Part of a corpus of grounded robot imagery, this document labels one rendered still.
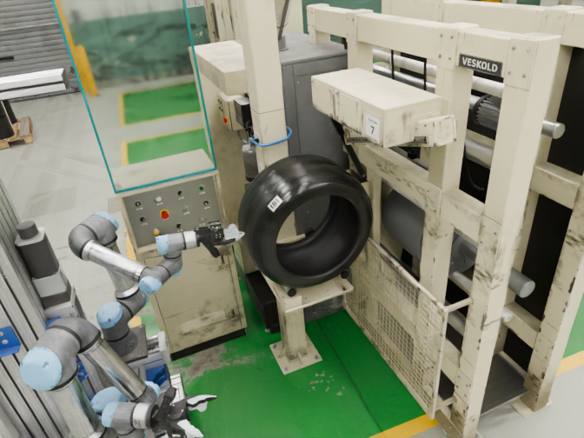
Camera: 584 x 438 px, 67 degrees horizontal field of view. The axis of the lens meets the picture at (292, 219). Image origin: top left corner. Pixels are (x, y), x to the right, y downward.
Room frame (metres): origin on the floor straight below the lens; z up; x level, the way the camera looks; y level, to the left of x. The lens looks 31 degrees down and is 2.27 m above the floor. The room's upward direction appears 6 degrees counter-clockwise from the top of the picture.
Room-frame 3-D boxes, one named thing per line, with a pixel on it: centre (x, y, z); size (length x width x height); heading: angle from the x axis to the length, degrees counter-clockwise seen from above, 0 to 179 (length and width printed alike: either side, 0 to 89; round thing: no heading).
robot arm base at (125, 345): (1.56, 0.87, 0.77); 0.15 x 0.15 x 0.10
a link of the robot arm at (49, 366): (0.95, 0.75, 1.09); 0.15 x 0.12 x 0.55; 171
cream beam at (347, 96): (1.80, -0.36, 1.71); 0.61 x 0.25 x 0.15; 20
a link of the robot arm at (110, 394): (1.07, 0.73, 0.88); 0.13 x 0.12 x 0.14; 171
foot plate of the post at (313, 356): (2.05, 0.06, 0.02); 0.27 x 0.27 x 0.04; 20
